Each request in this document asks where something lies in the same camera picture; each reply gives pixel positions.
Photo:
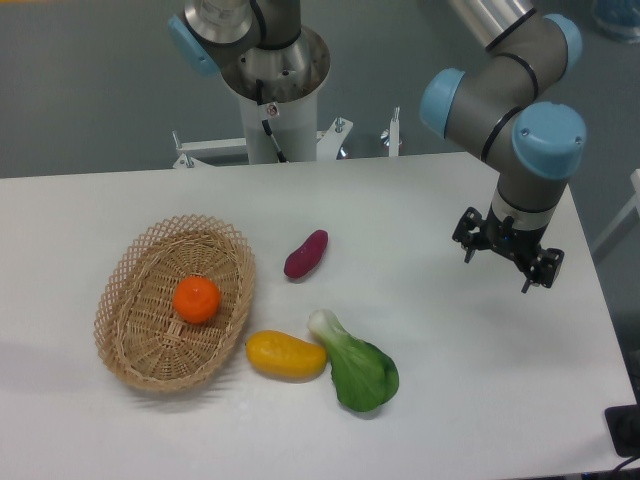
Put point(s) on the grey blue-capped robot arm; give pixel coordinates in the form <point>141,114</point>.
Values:
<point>275,66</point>

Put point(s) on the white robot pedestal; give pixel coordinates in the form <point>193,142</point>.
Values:
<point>273,133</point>

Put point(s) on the purple sweet potato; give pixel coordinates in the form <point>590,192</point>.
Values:
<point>307,256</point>

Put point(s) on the oval wicker basket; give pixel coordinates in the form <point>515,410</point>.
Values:
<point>139,335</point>

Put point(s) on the black device at table edge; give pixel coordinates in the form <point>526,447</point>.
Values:
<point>623,426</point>

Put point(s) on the orange fruit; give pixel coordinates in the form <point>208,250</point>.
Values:
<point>196,299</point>

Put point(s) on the yellow mango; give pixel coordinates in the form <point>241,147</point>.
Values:
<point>277,354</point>

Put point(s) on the green bok choy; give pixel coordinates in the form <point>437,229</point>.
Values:
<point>364,376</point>

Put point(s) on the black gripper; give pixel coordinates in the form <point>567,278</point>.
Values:
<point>515,234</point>

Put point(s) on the blue object top right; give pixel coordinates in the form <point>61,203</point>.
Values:
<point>618,19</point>

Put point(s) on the white frame at right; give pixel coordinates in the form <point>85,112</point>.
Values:
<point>620,225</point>

